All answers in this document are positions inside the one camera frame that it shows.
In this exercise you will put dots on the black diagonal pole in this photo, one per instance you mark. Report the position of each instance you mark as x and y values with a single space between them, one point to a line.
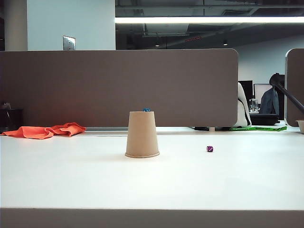
288 93

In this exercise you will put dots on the long ceiling light strip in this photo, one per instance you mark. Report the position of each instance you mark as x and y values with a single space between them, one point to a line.
202 19

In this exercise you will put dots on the metal wall switch plate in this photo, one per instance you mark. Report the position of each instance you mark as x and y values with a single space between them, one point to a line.
69 43

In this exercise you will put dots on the beige paper bowl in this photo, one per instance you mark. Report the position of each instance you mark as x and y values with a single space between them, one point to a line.
300 126

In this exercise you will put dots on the wide brown desk partition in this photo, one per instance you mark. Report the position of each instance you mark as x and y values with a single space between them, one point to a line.
118 83

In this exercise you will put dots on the clear glass container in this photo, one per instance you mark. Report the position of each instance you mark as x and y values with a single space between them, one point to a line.
253 105

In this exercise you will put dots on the blue die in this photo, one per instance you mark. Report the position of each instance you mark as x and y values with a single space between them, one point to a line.
146 109

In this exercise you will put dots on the dark blue jacket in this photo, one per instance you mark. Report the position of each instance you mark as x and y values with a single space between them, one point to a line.
268 102

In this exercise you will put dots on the green tape strip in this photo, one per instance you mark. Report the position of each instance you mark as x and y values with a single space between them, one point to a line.
260 128

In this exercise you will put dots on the black computer monitor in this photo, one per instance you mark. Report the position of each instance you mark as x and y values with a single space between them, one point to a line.
247 89

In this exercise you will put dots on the narrow brown desk partition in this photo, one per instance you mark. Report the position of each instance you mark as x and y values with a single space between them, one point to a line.
295 71

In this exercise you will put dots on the black tray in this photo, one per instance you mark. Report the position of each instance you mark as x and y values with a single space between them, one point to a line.
264 118

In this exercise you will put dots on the small white block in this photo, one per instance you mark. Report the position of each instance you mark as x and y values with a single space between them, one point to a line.
212 129

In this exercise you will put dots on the black ceiling spotlight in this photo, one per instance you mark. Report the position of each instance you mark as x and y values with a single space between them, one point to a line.
225 44

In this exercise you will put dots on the brown paper cup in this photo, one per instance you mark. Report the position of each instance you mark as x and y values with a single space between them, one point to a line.
142 135

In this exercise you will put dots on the white screen monitor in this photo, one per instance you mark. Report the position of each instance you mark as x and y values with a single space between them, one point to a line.
259 89

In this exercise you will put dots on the orange cloth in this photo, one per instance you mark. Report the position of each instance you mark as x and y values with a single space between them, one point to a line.
35 131

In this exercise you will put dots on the purple die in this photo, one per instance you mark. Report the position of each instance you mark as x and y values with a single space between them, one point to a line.
210 149

